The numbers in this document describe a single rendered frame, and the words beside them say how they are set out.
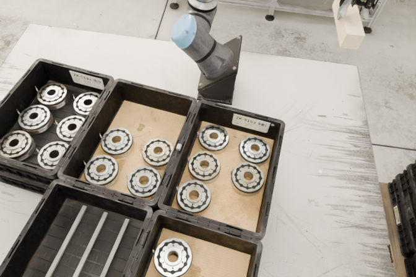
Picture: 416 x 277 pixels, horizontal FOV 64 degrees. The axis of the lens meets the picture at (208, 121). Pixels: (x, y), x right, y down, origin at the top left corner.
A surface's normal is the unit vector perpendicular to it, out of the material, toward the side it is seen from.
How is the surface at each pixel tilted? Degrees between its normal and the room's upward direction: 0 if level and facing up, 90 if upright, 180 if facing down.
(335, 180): 0
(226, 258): 0
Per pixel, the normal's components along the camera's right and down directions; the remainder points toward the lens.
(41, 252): 0.05, -0.58
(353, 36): -0.10, 0.80
